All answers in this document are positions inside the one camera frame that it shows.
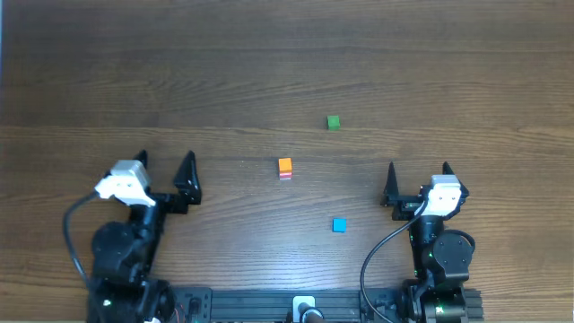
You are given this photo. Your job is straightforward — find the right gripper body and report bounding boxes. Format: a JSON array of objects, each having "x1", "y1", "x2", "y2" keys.
[{"x1": 380, "y1": 192, "x2": 427, "y2": 222}]

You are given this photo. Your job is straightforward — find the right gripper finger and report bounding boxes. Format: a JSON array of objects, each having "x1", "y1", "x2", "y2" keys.
[
  {"x1": 383, "y1": 161, "x2": 401, "y2": 196},
  {"x1": 441, "y1": 161, "x2": 471, "y2": 199}
]

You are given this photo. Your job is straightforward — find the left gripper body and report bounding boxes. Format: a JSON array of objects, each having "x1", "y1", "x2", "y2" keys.
[{"x1": 151, "y1": 191, "x2": 191, "y2": 215}]

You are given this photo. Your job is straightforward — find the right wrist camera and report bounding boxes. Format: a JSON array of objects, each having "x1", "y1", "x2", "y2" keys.
[{"x1": 423, "y1": 174, "x2": 463, "y2": 219}]

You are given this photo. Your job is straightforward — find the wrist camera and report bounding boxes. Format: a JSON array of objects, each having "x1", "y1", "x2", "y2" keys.
[
  {"x1": 93, "y1": 159, "x2": 157, "y2": 208},
  {"x1": 423, "y1": 174, "x2": 463, "y2": 219}
]

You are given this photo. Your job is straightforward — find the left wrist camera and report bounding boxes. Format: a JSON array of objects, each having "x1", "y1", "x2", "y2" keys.
[{"x1": 93, "y1": 159, "x2": 157, "y2": 208}]

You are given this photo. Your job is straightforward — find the mounting rail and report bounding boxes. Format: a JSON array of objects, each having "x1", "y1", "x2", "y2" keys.
[{"x1": 87, "y1": 286, "x2": 485, "y2": 323}]

